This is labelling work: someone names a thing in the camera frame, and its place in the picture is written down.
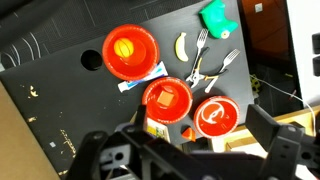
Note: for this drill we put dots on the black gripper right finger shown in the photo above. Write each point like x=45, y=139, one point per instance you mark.
x=261, y=125

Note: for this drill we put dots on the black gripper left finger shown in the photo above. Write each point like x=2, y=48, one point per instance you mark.
x=140, y=117

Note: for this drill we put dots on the red block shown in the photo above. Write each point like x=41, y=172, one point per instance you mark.
x=165, y=98

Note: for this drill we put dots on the orange basketball toy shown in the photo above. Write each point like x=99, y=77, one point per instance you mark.
x=123, y=47

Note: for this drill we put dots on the orange triangle block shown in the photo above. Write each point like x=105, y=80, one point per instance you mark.
x=189, y=134

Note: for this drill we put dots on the yellow toy banana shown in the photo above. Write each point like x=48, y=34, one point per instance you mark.
x=180, y=47

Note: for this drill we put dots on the green monster plush toy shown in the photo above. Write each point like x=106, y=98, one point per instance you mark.
x=215, y=20

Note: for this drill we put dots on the wooden shape sorter box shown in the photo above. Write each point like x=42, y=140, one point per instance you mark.
x=155, y=129

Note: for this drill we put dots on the red plastic bowl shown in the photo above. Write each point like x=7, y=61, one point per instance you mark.
x=180, y=105
x=216, y=117
x=140, y=62

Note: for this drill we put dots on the white blue toothpaste tube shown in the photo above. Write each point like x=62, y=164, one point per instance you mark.
x=158, y=71

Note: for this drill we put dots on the silver fork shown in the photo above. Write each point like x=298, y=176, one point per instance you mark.
x=201, y=42
x=227, y=60

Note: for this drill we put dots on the cardboard box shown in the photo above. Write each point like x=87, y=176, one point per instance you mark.
x=21, y=157

